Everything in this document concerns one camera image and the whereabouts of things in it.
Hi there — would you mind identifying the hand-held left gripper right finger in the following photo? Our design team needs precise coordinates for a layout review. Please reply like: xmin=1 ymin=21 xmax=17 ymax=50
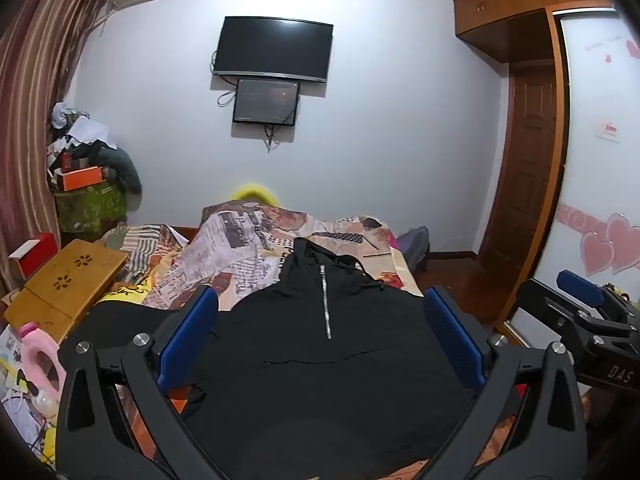
xmin=422 ymin=285 xmax=588 ymax=480

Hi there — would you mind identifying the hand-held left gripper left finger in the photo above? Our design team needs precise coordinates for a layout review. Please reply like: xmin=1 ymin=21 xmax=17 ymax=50
xmin=55 ymin=286 xmax=226 ymax=480

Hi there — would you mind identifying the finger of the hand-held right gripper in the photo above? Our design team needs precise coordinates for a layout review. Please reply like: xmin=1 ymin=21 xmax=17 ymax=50
xmin=515 ymin=279 xmax=596 ymax=333
xmin=557 ymin=269 xmax=608 ymax=308

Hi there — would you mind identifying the black hooded zip jacket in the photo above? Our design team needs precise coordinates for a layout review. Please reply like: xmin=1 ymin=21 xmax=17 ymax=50
xmin=82 ymin=237 xmax=506 ymax=477

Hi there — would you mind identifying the yellow cartoon cloth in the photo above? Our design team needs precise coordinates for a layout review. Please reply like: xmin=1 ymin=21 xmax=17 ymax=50
xmin=99 ymin=280 xmax=152 ymax=309

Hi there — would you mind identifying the purple bag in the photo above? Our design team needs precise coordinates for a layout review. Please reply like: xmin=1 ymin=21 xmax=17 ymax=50
xmin=397 ymin=226 xmax=431 ymax=274

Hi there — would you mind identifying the brown wooden door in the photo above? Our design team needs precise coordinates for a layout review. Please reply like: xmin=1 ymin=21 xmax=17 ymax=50
xmin=480 ymin=62 xmax=558 ymax=277

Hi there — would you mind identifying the wooden lap table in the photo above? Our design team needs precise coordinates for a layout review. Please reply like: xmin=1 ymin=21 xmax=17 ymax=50
xmin=2 ymin=239 xmax=130 ymax=346

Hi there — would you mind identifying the pink plastic toy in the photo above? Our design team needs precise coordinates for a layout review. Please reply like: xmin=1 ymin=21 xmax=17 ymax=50
xmin=19 ymin=322 xmax=68 ymax=403

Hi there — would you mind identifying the yellow round object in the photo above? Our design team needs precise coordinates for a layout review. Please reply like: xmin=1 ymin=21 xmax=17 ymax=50
xmin=232 ymin=185 xmax=279 ymax=207

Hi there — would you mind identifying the red box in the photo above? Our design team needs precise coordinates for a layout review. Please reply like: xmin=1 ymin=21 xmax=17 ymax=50
xmin=9 ymin=232 xmax=62 ymax=277

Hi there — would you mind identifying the orange box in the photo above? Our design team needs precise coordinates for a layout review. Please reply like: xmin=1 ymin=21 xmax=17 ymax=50
xmin=54 ymin=165 xmax=106 ymax=192

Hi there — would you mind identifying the white crumpled cloth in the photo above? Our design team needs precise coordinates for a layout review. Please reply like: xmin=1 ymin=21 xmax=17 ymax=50
xmin=51 ymin=102 xmax=112 ymax=145

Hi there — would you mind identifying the wooden overhead cabinet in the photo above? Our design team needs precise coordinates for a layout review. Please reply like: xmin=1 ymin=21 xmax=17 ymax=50
xmin=454 ymin=0 xmax=640 ymax=63

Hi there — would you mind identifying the striped brown curtain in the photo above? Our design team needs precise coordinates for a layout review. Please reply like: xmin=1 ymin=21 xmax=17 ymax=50
xmin=0 ymin=0 xmax=118 ymax=301

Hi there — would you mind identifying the small wall monitor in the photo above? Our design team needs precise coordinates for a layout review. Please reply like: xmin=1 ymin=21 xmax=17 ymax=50
xmin=232 ymin=78 xmax=301 ymax=126

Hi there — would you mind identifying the large wall television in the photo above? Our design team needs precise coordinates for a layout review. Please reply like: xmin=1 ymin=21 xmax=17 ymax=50
xmin=210 ymin=16 xmax=335 ymax=83

